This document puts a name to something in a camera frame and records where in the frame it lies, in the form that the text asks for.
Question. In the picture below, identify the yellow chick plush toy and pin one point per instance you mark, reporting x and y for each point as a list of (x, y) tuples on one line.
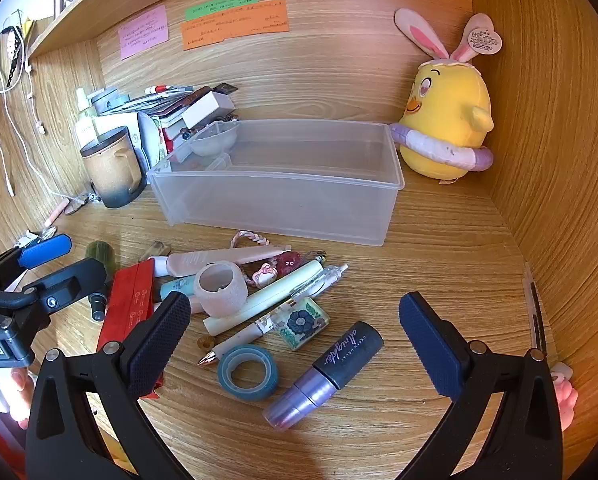
[(449, 105)]

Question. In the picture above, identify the white bandage roll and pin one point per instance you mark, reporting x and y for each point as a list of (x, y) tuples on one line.
[(229, 300)]

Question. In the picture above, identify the brown ceramic mug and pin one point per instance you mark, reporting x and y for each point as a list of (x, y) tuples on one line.
[(109, 170)]

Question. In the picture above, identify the pink cream tube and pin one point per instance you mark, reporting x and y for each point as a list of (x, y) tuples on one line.
[(204, 260)]

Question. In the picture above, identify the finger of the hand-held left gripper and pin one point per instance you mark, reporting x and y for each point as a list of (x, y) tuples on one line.
[(74, 280), (44, 251)]

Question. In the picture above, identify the purple tube with black cap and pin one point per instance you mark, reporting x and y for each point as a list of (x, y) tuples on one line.
[(339, 355)]

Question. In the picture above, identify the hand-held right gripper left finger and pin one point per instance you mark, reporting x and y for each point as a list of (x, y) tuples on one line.
[(159, 342)]

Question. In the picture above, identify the person's left hand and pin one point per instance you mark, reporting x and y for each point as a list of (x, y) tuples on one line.
[(21, 392)]

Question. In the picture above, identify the grey curved case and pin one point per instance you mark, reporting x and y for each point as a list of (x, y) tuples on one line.
[(149, 140)]

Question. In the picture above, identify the green sticky note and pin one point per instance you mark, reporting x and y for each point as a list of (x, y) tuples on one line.
[(219, 2)]

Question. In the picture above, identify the white rectangular box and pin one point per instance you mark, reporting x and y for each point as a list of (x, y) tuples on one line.
[(206, 109)]

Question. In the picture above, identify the white floral pen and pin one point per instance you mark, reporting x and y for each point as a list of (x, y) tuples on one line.
[(244, 337)]

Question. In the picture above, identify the red and white marker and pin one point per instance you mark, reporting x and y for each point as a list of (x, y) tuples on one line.
[(160, 89)]

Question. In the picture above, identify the clear plastic storage box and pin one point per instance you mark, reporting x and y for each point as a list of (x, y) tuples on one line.
[(299, 195)]

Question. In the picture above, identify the blue tape roll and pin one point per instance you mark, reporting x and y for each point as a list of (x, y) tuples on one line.
[(229, 380)]

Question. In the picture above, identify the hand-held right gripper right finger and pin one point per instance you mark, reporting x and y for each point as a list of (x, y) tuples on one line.
[(429, 347)]

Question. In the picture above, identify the pale green tube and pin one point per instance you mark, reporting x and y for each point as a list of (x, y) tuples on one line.
[(266, 300)]

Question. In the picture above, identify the orange sticky note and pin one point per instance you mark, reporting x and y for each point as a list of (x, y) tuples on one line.
[(234, 27)]

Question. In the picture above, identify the floral resin tile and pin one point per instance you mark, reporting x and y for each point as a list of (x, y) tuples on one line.
[(301, 322)]

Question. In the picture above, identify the clear bowl of marbles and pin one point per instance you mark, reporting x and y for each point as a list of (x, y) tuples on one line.
[(213, 141)]

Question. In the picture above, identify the light blue tube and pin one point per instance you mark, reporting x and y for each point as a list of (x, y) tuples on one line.
[(176, 287)]

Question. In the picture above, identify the pink sticky note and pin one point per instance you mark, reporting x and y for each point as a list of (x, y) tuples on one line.
[(144, 32)]

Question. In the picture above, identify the red box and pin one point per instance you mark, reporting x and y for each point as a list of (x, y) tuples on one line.
[(129, 305)]

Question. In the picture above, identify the stack of books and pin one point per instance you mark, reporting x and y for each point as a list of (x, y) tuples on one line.
[(149, 105)]

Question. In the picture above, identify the red fuzzy charm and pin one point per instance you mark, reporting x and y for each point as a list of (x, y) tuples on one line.
[(284, 262)]

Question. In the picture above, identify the dark green glass bottle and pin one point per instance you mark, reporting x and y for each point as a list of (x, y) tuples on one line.
[(101, 254)]

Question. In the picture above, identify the pale spray bottle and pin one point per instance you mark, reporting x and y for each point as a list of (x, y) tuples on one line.
[(85, 120)]

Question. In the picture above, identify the pink soft toy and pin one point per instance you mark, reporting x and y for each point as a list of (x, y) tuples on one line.
[(566, 400)]

